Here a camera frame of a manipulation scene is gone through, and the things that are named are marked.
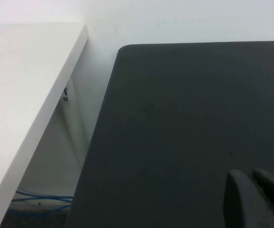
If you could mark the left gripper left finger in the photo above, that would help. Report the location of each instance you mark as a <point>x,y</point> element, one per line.
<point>243,206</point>

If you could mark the white side board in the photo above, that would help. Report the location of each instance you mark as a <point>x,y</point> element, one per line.
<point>20,95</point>

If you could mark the black printed wall sticker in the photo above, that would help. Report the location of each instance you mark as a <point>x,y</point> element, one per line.
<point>65,95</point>

